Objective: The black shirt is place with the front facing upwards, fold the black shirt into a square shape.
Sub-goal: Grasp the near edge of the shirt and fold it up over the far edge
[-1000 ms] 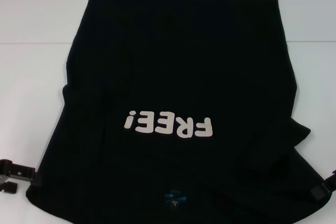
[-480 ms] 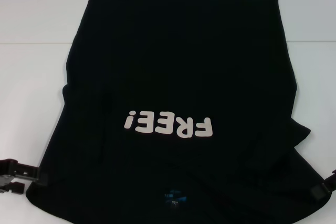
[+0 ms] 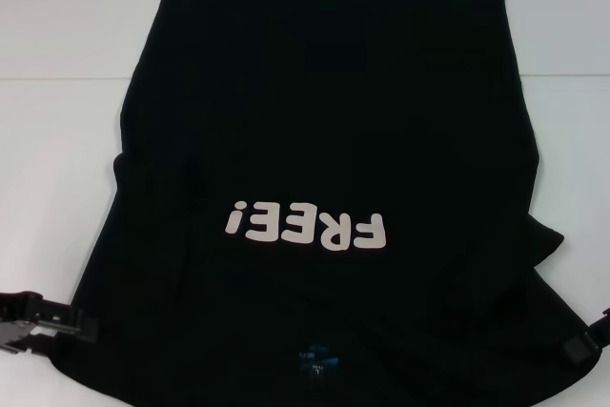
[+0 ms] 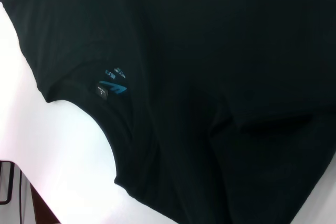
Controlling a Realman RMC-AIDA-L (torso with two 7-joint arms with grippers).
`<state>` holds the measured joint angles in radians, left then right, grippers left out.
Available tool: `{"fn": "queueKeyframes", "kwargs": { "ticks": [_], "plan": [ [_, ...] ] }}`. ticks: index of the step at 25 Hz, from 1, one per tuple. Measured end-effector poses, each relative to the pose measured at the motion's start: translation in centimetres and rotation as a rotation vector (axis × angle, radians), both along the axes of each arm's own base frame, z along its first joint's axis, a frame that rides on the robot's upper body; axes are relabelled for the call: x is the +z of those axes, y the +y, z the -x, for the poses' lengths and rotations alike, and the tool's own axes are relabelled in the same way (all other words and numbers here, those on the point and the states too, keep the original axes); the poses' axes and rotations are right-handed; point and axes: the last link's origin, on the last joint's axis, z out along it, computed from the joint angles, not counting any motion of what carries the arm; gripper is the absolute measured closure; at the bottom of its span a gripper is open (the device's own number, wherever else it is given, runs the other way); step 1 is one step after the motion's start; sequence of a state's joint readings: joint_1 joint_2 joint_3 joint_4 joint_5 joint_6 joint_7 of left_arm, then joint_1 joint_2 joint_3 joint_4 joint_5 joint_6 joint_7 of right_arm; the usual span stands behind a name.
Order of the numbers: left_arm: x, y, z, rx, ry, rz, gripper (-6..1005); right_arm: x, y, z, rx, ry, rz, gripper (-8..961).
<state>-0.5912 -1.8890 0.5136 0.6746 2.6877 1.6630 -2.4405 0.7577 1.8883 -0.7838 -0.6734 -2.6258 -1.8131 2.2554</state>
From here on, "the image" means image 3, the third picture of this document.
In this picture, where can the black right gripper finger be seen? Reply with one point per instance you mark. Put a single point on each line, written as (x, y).
(579, 350)
(601, 321)

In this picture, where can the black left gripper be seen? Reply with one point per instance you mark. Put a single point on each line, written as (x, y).
(19, 307)

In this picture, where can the black shirt with FREE print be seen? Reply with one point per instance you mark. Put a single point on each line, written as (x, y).
(333, 116)

